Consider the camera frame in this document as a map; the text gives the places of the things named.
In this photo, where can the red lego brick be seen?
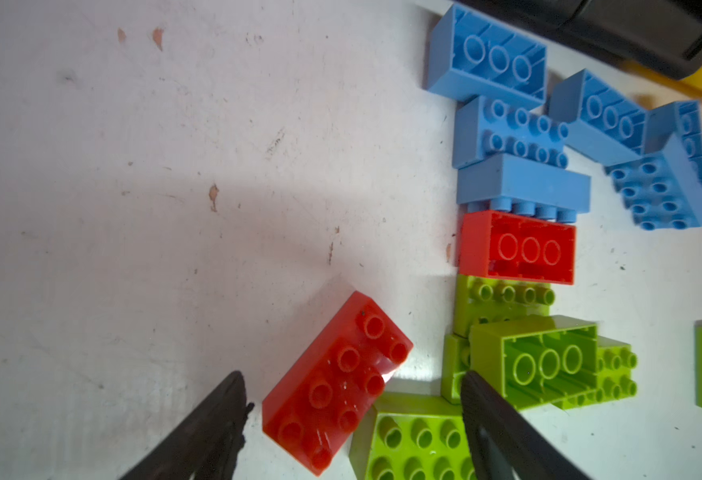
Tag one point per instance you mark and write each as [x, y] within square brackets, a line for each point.
[322, 398]
[499, 245]

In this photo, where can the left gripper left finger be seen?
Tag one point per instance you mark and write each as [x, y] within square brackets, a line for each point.
[206, 444]

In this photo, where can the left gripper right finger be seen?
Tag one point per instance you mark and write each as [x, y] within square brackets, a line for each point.
[502, 443]

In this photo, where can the blue lego brick right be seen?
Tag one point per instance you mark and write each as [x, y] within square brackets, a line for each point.
[682, 118]

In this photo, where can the green lego brick top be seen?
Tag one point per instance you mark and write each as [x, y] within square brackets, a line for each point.
[481, 301]

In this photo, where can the middle black bin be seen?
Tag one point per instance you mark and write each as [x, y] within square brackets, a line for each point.
[664, 36]

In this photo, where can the blue lego brick top left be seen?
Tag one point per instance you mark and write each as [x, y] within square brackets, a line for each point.
[472, 54]

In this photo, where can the blue lego brick middle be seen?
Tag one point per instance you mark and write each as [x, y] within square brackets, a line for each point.
[604, 125]

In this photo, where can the green lego brick right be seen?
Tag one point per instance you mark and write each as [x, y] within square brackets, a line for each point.
[559, 360]

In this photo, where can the green lego brick left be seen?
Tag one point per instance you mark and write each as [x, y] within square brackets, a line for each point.
[411, 436]

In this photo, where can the blue lego brick diagonal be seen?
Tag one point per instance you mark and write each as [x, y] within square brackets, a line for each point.
[661, 190]

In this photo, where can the blue lego brick stacked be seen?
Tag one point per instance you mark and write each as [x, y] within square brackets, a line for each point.
[512, 160]

